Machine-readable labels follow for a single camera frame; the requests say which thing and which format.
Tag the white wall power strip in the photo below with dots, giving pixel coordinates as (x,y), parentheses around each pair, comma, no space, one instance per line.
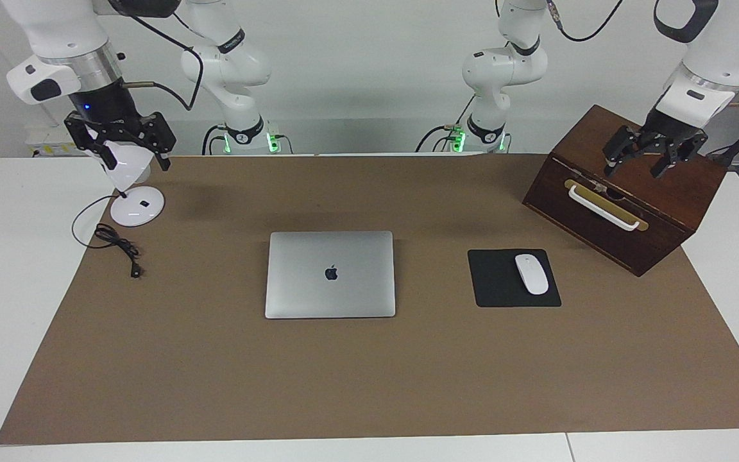
(42,138)

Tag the brown table mat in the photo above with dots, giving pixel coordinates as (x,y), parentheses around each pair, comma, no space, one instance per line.
(344,385)

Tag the black mouse pad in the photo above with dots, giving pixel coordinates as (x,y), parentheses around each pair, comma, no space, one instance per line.
(494,282)

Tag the dark brown wooden box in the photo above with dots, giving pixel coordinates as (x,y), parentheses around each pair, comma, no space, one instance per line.
(652,192)

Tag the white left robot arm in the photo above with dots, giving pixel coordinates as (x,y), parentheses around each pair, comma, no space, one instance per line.
(504,64)

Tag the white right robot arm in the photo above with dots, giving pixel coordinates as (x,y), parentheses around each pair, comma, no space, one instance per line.
(55,32)

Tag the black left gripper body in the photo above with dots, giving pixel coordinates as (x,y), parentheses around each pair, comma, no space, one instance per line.
(664,127)

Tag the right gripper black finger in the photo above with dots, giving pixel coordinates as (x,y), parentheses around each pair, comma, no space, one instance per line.
(82,131)
(159,135)

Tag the white desk lamp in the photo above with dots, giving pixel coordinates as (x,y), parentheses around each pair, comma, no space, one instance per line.
(138,208)

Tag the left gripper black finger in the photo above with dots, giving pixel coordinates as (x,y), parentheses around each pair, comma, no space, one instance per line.
(623,144)
(684,149)

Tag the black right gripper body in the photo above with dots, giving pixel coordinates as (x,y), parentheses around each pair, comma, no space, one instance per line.
(103,106)

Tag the white computer mouse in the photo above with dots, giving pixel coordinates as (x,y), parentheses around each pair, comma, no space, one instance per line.
(532,274)

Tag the grey aluminium laptop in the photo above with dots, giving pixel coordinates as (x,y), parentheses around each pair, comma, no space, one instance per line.
(344,295)

